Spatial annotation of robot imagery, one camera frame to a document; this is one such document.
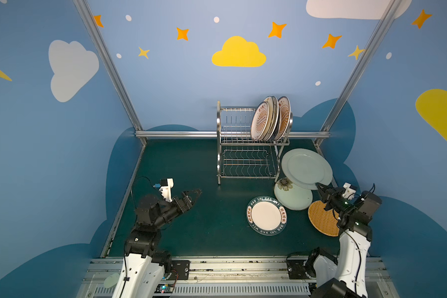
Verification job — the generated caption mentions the plain grey-green plate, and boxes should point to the plain grey-green plate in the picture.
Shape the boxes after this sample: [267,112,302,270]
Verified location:
[281,149,333,190]

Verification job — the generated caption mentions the pale green sunflower plate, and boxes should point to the pale green sunflower plate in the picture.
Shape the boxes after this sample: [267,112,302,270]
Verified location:
[274,178,313,211]

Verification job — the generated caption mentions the stainless steel dish rack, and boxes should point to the stainless steel dish rack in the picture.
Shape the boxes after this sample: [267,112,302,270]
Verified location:
[217,103,289,185]

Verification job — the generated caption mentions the white plate green lettered rim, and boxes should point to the white plate green lettered rim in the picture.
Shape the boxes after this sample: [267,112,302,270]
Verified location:
[246,196,288,236]

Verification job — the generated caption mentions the white plate orange sunburst edge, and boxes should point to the white plate orange sunburst edge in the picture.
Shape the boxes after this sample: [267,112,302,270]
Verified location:
[250,98,270,140]

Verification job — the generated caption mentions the white plate gold ring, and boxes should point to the white plate gold ring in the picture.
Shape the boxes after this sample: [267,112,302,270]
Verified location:
[269,96,281,142]

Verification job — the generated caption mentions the white plate floral sprigs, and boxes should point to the white plate floral sprigs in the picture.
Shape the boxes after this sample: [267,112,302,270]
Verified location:
[263,96,278,142]

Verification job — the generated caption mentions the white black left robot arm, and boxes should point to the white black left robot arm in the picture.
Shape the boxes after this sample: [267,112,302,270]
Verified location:
[113,189,202,298]

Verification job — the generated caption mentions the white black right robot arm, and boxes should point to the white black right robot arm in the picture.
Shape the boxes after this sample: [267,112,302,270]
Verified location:
[305,183,382,298]

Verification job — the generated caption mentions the orange woven round plate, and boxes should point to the orange woven round plate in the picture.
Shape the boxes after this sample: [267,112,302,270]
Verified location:
[308,201,340,237]

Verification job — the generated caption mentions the left green circuit board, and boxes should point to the left green circuit board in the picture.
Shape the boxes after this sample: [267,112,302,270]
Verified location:
[155,284,175,294]

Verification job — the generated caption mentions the pale green round disc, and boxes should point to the pale green round disc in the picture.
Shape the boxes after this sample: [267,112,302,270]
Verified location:
[103,273,120,289]

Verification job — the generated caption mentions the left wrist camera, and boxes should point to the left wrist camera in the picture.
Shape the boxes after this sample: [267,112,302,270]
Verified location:
[153,178,174,202]

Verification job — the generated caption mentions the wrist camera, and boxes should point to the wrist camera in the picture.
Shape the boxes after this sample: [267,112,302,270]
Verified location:
[342,183,358,201]
[153,178,174,202]

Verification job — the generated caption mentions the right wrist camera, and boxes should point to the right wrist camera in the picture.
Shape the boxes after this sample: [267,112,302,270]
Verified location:
[342,183,358,201]

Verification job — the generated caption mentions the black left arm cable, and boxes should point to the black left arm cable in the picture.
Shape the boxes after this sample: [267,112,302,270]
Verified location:
[129,176,157,209]

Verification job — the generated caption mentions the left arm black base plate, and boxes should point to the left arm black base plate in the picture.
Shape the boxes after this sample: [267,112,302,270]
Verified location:
[163,260,190,281]

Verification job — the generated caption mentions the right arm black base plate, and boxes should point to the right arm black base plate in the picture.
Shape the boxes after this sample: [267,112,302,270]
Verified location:
[286,258,316,279]

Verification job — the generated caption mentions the aluminium frame back rail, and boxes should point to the aluminium frame back rail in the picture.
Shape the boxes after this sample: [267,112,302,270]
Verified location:
[135,130,330,139]

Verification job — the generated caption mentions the aluminium frame right post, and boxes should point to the aluminium frame right post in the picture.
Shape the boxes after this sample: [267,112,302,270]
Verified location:
[320,0,402,134]

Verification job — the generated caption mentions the aluminium frame post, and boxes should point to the aluminium frame post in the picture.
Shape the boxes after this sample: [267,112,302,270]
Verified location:
[320,0,402,134]
[73,0,143,131]

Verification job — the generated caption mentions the aluminium frame left post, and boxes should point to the aluminium frame left post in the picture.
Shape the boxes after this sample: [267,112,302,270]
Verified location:
[73,0,143,131]

